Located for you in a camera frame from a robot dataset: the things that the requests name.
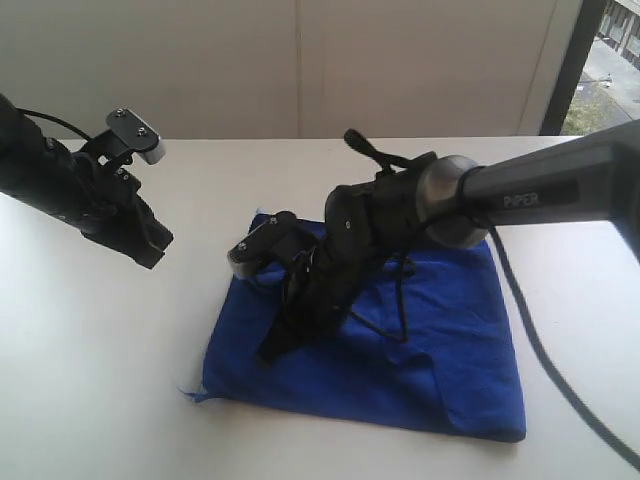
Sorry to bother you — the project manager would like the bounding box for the blue microfibre towel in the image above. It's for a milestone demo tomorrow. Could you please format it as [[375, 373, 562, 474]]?
[[190, 243, 527, 443]]

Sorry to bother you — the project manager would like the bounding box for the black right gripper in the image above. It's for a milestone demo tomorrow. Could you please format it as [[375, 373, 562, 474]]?
[[256, 239, 380, 366]]

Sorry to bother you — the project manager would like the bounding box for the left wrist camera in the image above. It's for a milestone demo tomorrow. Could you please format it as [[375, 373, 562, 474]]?
[[81, 108, 166, 168]]

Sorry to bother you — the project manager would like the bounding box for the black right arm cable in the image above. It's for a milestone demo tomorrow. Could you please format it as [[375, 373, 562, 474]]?
[[484, 224, 640, 461]]

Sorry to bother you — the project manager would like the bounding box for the black left camera cable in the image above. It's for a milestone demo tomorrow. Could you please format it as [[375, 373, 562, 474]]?
[[22, 110, 94, 141]]

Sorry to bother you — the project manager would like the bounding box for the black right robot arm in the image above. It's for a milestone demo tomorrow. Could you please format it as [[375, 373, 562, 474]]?
[[257, 121, 639, 364]]

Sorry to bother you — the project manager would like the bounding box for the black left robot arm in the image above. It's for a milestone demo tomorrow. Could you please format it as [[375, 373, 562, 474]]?
[[1, 98, 174, 269]]

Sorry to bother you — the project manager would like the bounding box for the dark window frame post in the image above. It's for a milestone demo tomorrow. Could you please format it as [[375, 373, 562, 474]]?
[[538, 0, 607, 136]]

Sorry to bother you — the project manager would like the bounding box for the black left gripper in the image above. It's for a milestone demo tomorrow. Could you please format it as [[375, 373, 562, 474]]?
[[49, 139, 174, 270]]

